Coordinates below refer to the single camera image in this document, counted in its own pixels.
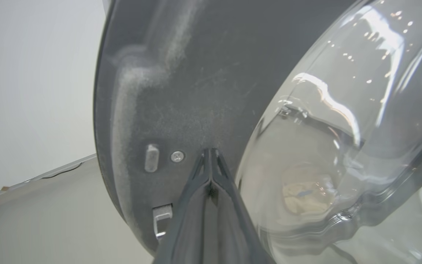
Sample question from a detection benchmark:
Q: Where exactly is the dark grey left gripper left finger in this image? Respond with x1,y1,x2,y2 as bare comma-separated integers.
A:
154,148,211,264

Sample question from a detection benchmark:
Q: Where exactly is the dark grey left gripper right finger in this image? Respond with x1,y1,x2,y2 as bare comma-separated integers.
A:
211,148,275,264

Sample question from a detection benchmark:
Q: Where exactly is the dark round glass washer door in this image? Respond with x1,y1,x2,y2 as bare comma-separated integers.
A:
93,0,422,264

